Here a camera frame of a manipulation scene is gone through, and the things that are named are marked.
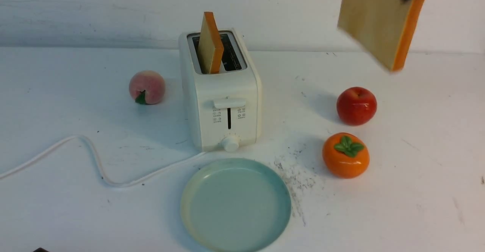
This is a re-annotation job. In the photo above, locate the toast slice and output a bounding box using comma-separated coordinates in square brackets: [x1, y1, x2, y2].
[197, 11, 225, 74]
[337, 0, 425, 72]

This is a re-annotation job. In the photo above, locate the light green plate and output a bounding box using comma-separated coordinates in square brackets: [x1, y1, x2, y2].
[180, 158, 292, 252]

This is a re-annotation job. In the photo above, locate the white toaster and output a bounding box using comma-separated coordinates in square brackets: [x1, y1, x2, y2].
[178, 28, 262, 152]

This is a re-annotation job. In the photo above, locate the red apple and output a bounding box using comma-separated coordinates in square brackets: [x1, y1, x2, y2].
[336, 86, 377, 126]

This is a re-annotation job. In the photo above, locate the orange persimmon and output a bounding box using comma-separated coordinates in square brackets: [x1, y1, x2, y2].
[322, 133, 370, 179]

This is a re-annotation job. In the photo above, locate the pink peach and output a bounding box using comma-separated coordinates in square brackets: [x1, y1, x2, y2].
[128, 70, 166, 105]

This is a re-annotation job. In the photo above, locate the white power cable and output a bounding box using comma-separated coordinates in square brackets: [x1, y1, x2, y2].
[0, 135, 207, 188]

